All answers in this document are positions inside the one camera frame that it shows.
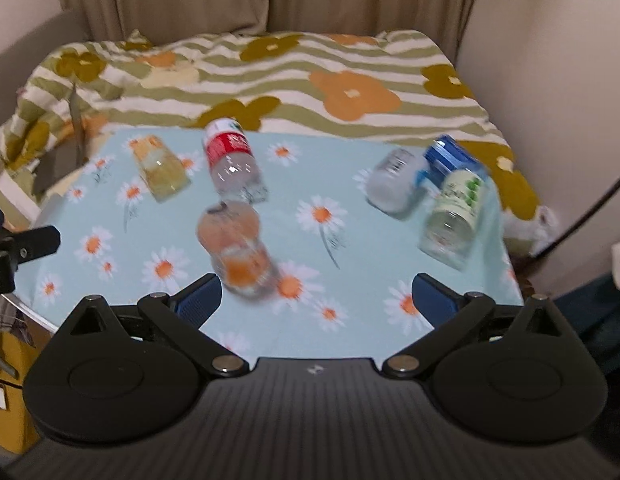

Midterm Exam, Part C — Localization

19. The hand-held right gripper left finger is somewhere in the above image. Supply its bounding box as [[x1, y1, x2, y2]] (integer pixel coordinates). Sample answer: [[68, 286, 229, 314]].
[[56, 273, 250, 379]]

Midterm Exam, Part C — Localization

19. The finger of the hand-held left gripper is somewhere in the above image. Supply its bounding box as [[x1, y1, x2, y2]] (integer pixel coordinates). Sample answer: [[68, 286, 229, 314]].
[[8, 225, 61, 262]]

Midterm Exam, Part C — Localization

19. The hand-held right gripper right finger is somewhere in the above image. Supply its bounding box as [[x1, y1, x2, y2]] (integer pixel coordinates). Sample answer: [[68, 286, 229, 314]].
[[382, 273, 575, 379]]

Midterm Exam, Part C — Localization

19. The orange drink plastic bottle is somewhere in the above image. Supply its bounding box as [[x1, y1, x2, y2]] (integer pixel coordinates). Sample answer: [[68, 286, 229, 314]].
[[197, 201, 281, 302]]

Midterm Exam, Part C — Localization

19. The green label plastic bottle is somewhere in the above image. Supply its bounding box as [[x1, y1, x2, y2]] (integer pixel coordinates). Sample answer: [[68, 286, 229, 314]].
[[419, 167, 487, 272]]

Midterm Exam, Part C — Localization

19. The white cloth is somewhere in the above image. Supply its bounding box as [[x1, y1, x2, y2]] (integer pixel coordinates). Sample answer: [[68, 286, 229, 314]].
[[504, 204, 561, 257]]

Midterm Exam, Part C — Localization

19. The grey white plastic bottle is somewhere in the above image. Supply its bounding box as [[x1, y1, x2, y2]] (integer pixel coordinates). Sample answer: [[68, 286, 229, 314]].
[[365, 148, 431, 217]]

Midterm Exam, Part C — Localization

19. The yellow box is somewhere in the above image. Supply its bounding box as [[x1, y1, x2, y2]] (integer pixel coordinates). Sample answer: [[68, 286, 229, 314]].
[[0, 329, 44, 457]]

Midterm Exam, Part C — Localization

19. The yellow label plastic bottle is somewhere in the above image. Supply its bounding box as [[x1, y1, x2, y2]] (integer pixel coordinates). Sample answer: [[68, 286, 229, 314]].
[[128, 134, 192, 203]]

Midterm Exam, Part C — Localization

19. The daisy print blue tablecloth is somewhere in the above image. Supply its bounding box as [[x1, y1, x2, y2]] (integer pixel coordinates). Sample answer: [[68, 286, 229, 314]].
[[14, 128, 526, 361]]

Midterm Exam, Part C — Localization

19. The red label water bottle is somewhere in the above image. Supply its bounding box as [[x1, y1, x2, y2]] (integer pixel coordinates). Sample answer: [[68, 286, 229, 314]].
[[204, 117, 269, 204]]

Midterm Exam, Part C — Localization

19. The blue drink can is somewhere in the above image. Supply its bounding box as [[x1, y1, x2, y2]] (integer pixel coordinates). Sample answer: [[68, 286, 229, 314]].
[[416, 134, 489, 188]]

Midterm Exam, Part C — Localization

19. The dark blue cloth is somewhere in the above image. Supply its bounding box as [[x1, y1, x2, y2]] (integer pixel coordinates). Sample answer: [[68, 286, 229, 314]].
[[554, 274, 620, 378]]

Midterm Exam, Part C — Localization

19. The grey headboard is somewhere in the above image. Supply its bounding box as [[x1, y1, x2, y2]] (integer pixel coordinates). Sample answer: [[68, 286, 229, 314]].
[[0, 10, 90, 136]]

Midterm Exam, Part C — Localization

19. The striped flower print blanket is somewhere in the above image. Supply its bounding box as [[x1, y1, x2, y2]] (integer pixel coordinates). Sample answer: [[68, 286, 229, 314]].
[[0, 29, 542, 241]]

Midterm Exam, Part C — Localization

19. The black cable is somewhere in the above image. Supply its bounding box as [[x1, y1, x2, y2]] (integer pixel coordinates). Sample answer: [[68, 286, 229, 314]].
[[517, 166, 620, 259]]

